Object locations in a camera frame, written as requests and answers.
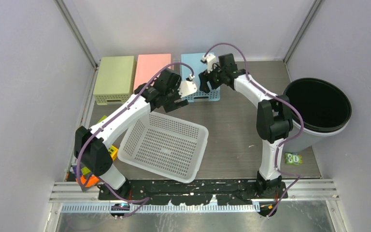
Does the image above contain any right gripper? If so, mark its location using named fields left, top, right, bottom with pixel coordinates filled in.
left=200, top=62, right=227, bottom=93

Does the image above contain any light blue basket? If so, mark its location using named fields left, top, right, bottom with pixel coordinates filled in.
left=180, top=53, right=220, bottom=103

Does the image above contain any grey basket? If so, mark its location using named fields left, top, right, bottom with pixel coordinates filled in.
left=117, top=112, right=209, bottom=183

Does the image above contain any pink perforated basket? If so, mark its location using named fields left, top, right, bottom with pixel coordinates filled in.
left=133, top=54, right=171, bottom=91

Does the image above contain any pale green perforated basket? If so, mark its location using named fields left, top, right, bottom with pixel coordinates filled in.
left=93, top=56, right=137, bottom=105

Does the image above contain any black grey round bin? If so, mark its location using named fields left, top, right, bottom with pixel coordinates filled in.
left=283, top=78, right=352, bottom=153

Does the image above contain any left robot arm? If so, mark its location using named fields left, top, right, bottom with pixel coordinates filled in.
left=74, top=69, right=197, bottom=200

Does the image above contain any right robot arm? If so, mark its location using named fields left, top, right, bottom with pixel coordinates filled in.
left=199, top=54, right=293, bottom=199

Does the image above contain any toy car with blue wheels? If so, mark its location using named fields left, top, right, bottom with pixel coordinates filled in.
left=97, top=115, right=107, bottom=123

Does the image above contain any yellow grid toy block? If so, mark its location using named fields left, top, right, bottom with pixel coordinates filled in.
left=108, top=145, right=118, bottom=161

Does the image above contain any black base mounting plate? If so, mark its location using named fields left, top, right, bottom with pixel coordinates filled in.
left=98, top=179, right=286, bottom=206

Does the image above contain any green owl toy block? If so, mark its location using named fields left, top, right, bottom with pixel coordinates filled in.
left=285, top=153, right=303, bottom=165

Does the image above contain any orange curved toy piece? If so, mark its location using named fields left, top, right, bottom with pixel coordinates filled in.
left=78, top=175, right=100, bottom=188

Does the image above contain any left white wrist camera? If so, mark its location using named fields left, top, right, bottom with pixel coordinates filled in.
left=178, top=81, right=198, bottom=98

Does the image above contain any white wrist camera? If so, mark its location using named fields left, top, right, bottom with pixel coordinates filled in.
left=200, top=53, right=216, bottom=73
left=178, top=81, right=198, bottom=98

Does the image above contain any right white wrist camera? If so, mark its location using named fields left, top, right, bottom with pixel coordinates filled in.
left=200, top=53, right=216, bottom=73

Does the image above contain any slotted cable duct rail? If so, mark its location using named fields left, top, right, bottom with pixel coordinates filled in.
left=61, top=202, right=260, bottom=213

